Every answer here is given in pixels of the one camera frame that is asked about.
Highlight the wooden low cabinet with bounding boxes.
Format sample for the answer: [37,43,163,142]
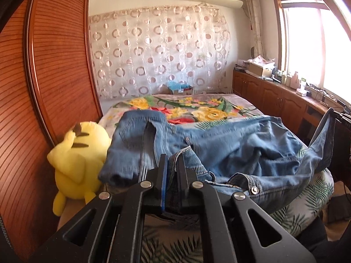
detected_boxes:
[233,69,351,146]

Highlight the white patterned window curtain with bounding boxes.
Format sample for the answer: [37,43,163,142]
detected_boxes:
[244,0,265,59]

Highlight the wooden slatted wardrobe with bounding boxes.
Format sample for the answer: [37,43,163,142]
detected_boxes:
[0,0,104,261]

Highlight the dark cloth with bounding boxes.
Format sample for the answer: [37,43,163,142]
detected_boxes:
[295,216,351,263]

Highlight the circle-patterned sheer curtain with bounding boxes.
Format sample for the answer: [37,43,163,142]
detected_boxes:
[89,4,231,101]

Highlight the wooden-framed window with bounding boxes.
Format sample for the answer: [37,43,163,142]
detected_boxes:
[271,0,351,107]

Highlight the floral blanket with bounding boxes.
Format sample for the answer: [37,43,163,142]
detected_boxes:
[108,93,264,128]

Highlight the blue denim pants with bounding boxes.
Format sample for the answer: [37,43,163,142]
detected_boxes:
[98,110,335,215]

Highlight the yellow plush toy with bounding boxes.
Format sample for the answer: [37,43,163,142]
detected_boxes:
[47,121,112,216]

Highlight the cardboard box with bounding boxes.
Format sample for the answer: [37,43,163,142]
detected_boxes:
[248,62,275,78]

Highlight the white power strip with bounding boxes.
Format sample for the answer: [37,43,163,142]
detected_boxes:
[306,85,337,101]

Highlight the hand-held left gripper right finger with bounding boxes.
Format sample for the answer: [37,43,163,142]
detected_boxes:
[175,156,316,263]

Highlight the dark bag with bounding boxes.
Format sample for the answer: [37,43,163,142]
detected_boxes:
[328,194,351,224]

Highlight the leaf-print bedsheet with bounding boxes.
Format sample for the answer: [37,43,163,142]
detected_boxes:
[140,121,334,263]

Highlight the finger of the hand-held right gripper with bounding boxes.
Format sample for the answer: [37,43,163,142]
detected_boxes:
[332,109,351,125]

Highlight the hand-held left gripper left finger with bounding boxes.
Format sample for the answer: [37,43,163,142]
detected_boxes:
[29,155,169,263]

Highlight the box with blue cloth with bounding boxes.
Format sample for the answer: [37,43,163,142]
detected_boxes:
[168,82,194,96]

